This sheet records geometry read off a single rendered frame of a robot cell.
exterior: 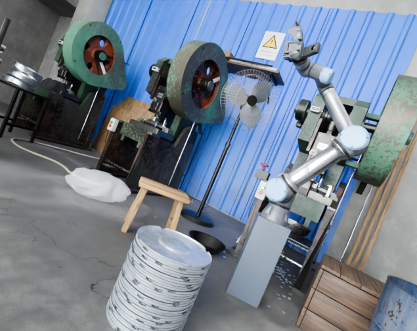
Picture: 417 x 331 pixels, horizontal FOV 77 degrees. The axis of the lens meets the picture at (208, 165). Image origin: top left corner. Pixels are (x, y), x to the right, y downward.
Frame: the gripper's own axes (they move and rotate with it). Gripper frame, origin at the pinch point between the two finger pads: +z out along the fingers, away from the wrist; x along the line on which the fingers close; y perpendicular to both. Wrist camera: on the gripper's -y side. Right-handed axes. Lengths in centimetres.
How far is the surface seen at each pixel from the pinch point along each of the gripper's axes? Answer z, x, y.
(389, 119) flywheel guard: -86, -10, -40
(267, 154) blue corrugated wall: -225, -26, 87
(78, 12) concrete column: -151, 189, 496
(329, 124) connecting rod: -117, -8, 0
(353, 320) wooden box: -44, -121, -41
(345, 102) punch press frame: -118, 11, -9
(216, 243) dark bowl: -73, -118, 55
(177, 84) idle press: -74, 10, 130
